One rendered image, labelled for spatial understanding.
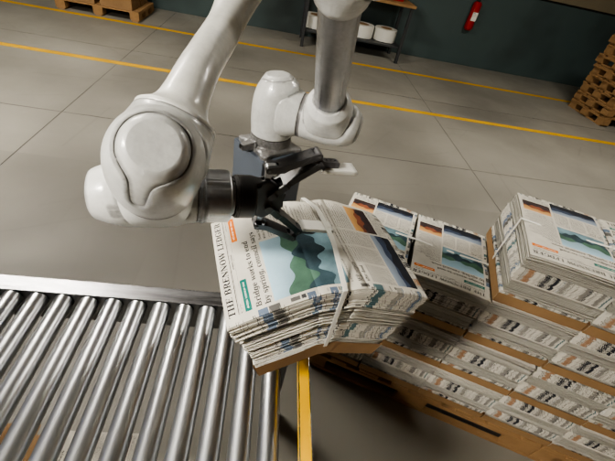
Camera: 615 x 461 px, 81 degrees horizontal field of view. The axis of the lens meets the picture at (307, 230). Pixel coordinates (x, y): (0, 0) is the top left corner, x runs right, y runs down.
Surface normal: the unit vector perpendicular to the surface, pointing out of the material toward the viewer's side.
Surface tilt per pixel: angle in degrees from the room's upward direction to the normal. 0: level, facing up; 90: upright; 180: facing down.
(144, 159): 47
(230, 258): 21
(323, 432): 0
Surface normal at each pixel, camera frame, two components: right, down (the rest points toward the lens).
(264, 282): -0.16, -0.67
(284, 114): -0.14, 0.54
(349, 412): 0.18, -0.74
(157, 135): 0.33, 0.04
